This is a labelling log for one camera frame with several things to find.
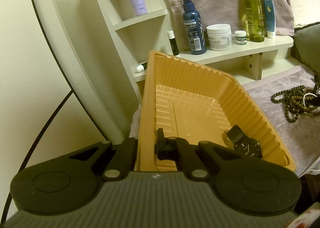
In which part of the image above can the blue white tube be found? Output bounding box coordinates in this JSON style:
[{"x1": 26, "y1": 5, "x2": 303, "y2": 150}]
[{"x1": 263, "y1": 0, "x2": 276, "y2": 39}]

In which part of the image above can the black wrist watch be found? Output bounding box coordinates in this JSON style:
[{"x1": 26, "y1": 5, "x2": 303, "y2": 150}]
[{"x1": 226, "y1": 125, "x2": 263, "y2": 159}]

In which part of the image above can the green olive spray bottle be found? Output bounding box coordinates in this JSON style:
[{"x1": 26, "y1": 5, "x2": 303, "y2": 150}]
[{"x1": 245, "y1": 0, "x2": 265, "y2": 43}]

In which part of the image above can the mauve fuzzy mat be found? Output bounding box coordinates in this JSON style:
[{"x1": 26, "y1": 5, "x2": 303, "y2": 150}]
[{"x1": 243, "y1": 65, "x2": 319, "y2": 177}]

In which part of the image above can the small green-label jar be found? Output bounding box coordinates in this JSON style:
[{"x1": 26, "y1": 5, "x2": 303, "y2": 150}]
[{"x1": 234, "y1": 30, "x2": 247, "y2": 45}]

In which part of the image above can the black cable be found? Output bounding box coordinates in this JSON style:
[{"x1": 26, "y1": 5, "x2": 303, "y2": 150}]
[{"x1": 0, "y1": 89, "x2": 74, "y2": 223}]

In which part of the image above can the small tube lying down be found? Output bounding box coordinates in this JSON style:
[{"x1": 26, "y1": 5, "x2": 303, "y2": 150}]
[{"x1": 136, "y1": 62, "x2": 148, "y2": 73}]

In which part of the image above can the white corner shelf unit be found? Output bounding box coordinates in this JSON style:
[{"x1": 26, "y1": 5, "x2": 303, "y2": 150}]
[{"x1": 97, "y1": 0, "x2": 298, "y2": 101}]

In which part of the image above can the black white lip balm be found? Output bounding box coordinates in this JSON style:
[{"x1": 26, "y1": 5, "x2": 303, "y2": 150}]
[{"x1": 167, "y1": 30, "x2": 180, "y2": 56}]

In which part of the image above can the grey-green cushion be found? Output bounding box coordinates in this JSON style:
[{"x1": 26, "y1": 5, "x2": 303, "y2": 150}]
[{"x1": 291, "y1": 22, "x2": 320, "y2": 75}]

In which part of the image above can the orange plastic tray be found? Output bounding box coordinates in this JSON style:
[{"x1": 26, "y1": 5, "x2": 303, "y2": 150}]
[{"x1": 137, "y1": 51, "x2": 296, "y2": 172}]

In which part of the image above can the white round mirror frame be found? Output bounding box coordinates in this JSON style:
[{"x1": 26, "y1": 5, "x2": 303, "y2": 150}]
[{"x1": 31, "y1": 0, "x2": 125, "y2": 144}]

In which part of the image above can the white cream jar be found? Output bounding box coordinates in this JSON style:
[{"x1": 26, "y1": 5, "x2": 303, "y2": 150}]
[{"x1": 206, "y1": 24, "x2": 232, "y2": 51}]

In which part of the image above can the blue spray bottle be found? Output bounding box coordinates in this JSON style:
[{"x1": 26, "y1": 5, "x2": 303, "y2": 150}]
[{"x1": 183, "y1": 0, "x2": 207, "y2": 55}]

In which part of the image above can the brown wooden bead necklace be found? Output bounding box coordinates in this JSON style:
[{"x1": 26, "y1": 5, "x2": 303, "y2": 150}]
[{"x1": 271, "y1": 85, "x2": 320, "y2": 124}]

